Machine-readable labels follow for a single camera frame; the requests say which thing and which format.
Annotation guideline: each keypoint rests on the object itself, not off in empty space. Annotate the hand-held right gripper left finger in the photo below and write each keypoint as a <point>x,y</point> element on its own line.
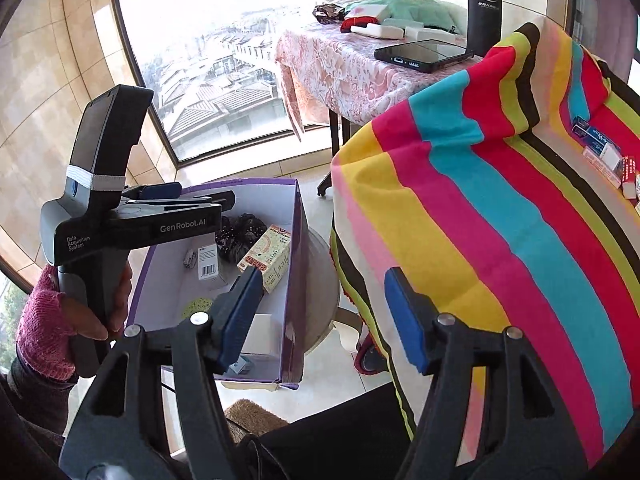
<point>242,310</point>

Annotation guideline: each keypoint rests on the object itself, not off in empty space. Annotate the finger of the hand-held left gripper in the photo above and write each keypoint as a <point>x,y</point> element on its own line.
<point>162,191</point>
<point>200,202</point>

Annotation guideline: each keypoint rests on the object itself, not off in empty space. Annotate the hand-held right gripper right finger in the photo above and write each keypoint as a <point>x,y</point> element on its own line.
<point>407,315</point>

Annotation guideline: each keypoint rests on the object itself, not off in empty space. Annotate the green oval sponge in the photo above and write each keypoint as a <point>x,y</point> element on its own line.
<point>197,306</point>

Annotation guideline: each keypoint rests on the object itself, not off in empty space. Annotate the black beaded scrunchie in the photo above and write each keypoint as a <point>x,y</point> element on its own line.
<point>240,235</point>

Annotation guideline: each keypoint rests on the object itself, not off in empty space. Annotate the teal white box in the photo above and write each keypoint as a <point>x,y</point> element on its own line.
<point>240,364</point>

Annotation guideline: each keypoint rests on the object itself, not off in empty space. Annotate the small grey white packet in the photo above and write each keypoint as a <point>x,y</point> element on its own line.
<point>189,259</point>

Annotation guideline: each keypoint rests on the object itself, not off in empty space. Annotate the white barcode box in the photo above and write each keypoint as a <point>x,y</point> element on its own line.
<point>207,260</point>

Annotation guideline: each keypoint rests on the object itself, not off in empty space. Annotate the orange cream medicine box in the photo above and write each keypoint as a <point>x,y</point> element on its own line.
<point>272,260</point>

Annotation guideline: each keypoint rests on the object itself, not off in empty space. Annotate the purple cardboard box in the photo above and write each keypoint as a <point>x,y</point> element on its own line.
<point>170,280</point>

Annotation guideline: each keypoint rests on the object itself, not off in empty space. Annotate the pink box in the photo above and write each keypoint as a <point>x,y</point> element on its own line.
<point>600,172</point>

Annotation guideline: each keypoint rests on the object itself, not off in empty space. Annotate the person's left forearm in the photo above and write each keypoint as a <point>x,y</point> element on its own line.
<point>35,400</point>

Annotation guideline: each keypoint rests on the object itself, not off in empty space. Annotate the striped desktop cloth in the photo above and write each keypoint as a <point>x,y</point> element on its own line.
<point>500,185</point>

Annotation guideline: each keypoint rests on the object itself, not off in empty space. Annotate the person's left hand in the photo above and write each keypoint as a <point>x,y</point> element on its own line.
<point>42,330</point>

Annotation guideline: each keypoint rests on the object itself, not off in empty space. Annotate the red shoe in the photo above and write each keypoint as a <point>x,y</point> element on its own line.
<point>370,355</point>

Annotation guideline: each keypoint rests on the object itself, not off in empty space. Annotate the round grey stool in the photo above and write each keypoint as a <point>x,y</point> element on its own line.
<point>320,285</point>

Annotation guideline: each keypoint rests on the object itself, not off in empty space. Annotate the brown fuzzy mat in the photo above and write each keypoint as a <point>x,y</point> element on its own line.
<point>255,417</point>

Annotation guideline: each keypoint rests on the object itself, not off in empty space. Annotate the window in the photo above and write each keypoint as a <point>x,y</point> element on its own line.
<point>215,60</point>

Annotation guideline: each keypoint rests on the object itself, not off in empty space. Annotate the side table, pink cloth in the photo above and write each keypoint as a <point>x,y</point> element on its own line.
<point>340,70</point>

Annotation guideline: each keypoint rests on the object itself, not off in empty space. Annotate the dark patterned cloth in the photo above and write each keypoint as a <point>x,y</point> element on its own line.
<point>327,12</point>

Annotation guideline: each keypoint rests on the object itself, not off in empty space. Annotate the red white item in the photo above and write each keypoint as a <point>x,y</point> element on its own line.
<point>357,24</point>

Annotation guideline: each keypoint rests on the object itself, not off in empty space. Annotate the white rectangular bar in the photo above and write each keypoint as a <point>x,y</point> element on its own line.
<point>380,31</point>

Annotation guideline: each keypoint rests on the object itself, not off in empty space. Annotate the white flat box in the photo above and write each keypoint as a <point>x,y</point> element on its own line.
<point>370,11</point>

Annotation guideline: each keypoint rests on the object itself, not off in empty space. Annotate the white blue small box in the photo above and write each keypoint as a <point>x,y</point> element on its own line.
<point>602,145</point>

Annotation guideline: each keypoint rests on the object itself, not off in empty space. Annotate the black smartphone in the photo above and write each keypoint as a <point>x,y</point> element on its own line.
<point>425,55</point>

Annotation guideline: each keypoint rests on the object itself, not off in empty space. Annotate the red white printed box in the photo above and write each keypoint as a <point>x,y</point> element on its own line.
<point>631,177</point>

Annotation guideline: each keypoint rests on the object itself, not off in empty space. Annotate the white small carton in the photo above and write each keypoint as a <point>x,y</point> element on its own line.
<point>427,34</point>

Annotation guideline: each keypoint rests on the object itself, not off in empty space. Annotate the green and white clutter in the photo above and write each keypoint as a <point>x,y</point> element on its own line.
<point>430,12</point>

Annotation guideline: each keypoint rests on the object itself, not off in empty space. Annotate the black bottle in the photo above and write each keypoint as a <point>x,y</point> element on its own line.
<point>484,10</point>

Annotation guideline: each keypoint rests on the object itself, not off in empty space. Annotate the black table frame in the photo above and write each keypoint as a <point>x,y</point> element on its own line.
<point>334,160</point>

